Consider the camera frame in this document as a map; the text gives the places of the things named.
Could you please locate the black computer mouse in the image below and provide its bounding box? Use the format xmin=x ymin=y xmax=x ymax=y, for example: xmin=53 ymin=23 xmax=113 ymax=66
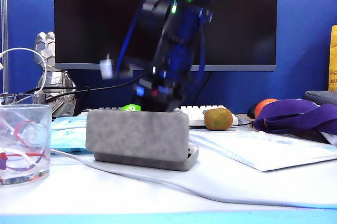
xmin=247 ymin=104 xmax=261 ymax=119

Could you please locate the yellow paper bag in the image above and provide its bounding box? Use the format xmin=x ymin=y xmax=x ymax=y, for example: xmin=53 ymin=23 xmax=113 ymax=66
xmin=328 ymin=24 xmax=337 ymax=92

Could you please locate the grey fabric pouch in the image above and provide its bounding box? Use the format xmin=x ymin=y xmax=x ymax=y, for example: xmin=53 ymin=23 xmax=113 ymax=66
xmin=304 ymin=90 xmax=337 ymax=106

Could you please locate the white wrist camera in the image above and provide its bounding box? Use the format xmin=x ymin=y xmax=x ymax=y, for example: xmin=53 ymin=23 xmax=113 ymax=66
xmin=100 ymin=59 xmax=117 ymax=80

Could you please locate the black monitor cable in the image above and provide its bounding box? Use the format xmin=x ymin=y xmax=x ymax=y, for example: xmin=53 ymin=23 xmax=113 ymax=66
xmin=194 ymin=72 xmax=213 ymax=105

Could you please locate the long black cable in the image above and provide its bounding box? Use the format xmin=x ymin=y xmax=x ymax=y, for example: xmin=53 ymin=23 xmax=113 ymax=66
xmin=25 ymin=73 xmax=145 ymax=96

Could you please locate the grey felt glasses case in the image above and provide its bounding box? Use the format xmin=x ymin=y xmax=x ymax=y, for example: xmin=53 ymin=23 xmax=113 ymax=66
xmin=86 ymin=109 xmax=200 ymax=172

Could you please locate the orange fruit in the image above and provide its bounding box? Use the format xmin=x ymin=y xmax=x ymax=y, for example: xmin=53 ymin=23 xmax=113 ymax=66
xmin=255 ymin=98 xmax=280 ymax=119

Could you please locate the green apple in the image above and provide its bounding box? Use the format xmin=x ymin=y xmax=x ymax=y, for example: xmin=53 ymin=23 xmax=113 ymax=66
xmin=120 ymin=104 xmax=142 ymax=112

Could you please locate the purple cloth bag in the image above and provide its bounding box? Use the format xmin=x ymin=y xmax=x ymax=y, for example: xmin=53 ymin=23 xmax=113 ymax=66
xmin=252 ymin=99 xmax=337 ymax=134

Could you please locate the white blue plastic sleeve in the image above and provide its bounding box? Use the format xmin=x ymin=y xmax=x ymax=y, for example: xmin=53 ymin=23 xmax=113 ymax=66
xmin=188 ymin=128 xmax=337 ymax=172

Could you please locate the white grey keyboard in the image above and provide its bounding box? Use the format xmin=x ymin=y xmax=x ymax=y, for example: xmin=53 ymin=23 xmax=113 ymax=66
xmin=89 ymin=105 xmax=240 ymax=127

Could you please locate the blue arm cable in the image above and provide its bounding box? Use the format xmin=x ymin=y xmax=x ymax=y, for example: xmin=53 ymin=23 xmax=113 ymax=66
xmin=194 ymin=10 xmax=209 ymax=83

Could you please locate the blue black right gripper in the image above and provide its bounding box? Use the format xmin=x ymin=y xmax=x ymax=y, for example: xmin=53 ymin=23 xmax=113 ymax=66
xmin=133 ymin=30 xmax=201 ymax=113

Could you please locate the thin white looped cable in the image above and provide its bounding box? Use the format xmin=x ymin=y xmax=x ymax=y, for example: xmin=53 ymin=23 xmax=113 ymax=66
xmin=0 ymin=47 xmax=48 ymax=103

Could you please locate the thick white cable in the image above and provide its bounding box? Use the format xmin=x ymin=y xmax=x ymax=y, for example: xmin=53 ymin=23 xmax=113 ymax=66
xmin=50 ymin=148 xmax=337 ymax=208

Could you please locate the blue camera cable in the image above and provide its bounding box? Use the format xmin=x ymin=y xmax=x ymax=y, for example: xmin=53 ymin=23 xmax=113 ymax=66
xmin=115 ymin=0 xmax=164 ymax=77

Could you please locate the clear plastic box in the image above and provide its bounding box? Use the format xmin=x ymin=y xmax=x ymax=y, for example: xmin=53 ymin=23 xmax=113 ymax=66
xmin=0 ymin=93 xmax=47 ymax=106

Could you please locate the silver robot figurine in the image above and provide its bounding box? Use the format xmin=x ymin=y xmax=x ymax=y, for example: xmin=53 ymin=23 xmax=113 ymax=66
xmin=34 ymin=31 xmax=78 ymax=118

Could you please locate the clear glass cup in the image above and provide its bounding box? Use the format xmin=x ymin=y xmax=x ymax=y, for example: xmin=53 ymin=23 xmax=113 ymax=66
xmin=0 ymin=104 xmax=53 ymax=187

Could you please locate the brown kiwi fruit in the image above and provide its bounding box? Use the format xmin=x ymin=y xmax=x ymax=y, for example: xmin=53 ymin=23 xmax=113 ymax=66
xmin=204 ymin=108 xmax=234 ymax=132

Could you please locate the grey metal partition post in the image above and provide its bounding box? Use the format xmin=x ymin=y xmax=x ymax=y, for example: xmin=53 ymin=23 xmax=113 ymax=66
xmin=0 ymin=0 xmax=9 ymax=94

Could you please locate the black computer monitor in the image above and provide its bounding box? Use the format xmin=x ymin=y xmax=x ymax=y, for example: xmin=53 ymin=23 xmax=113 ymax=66
xmin=54 ymin=0 xmax=278 ymax=72

